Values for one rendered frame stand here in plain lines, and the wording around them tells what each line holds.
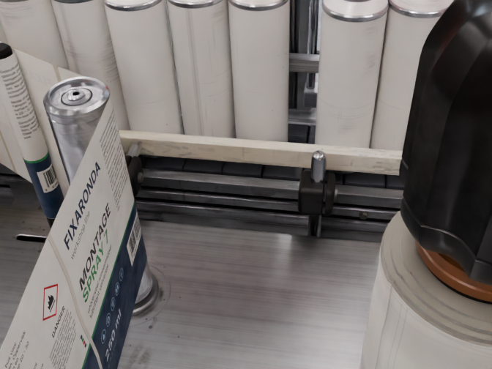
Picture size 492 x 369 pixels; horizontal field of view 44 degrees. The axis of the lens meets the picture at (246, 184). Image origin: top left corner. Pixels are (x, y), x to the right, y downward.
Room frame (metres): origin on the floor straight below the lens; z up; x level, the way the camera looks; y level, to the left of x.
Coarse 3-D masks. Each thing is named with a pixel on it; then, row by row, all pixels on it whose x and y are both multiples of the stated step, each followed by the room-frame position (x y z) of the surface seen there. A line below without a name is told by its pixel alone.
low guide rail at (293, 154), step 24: (144, 144) 0.44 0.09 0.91; (168, 144) 0.44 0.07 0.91; (192, 144) 0.43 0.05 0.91; (216, 144) 0.43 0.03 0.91; (240, 144) 0.43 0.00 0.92; (264, 144) 0.42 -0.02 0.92; (288, 144) 0.42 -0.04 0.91; (312, 144) 0.42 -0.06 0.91; (336, 168) 0.41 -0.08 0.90; (360, 168) 0.40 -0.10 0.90; (384, 168) 0.40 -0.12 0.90
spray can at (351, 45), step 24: (336, 0) 0.43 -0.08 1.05; (360, 0) 0.43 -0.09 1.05; (384, 0) 0.44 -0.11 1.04; (336, 24) 0.42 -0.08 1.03; (360, 24) 0.42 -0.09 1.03; (384, 24) 0.43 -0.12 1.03; (336, 48) 0.42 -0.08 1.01; (360, 48) 0.42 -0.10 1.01; (336, 72) 0.42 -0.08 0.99; (360, 72) 0.42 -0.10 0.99; (336, 96) 0.42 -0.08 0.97; (360, 96) 0.42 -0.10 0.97; (336, 120) 0.42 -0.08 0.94; (360, 120) 0.42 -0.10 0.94; (336, 144) 0.42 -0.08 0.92; (360, 144) 0.42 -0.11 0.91
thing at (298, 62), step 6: (294, 54) 0.50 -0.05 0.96; (300, 54) 0.50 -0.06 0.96; (306, 54) 0.50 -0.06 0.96; (312, 54) 0.50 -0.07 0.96; (294, 60) 0.49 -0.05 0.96; (300, 60) 0.49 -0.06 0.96; (306, 60) 0.49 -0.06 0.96; (312, 60) 0.49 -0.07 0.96; (318, 60) 0.49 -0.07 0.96; (294, 66) 0.49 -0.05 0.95; (300, 66) 0.49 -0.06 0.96; (306, 66) 0.49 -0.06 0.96; (312, 66) 0.49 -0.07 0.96; (318, 66) 0.48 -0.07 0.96; (312, 72) 0.49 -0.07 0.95
